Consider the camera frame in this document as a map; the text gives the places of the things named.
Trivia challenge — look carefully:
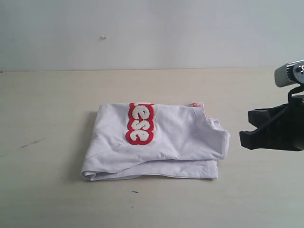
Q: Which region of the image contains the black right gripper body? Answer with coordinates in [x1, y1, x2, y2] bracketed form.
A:
[285, 95, 304, 151]

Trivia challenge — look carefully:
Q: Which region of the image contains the white t-shirt red lettering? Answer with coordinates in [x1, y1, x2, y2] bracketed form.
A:
[81, 103, 230, 181]

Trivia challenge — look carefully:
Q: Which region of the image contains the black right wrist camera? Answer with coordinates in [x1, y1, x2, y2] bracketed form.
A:
[274, 59, 304, 87]

